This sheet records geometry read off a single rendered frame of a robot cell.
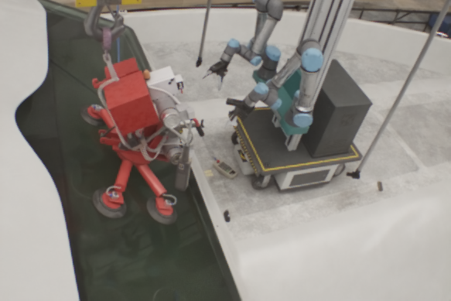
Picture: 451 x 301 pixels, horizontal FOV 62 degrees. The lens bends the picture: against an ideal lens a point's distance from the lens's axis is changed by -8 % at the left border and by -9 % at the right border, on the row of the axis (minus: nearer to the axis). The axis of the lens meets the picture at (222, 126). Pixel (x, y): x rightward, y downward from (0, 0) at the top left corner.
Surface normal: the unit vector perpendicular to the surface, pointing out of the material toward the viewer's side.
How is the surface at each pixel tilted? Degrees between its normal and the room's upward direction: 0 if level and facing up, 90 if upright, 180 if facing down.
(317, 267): 30
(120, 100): 20
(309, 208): 0
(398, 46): 90
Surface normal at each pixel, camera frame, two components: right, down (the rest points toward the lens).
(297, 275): 0.32, -0.30
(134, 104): 0.33, 0.68
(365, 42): 0.04, 0.68
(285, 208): 0.17, -0.73
